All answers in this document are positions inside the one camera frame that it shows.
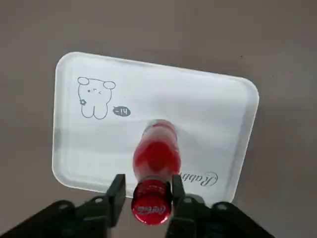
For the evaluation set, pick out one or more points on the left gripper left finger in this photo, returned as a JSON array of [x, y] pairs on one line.
[[74, 220]]

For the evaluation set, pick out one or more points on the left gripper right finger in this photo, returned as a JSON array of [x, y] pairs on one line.
[[198, 220]]

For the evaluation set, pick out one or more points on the red Coca-Cola bottle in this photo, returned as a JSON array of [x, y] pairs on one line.
[[153, 153]]

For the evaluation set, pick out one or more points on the cream rabbit-print tray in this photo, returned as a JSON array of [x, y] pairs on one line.
[[173, 99]]

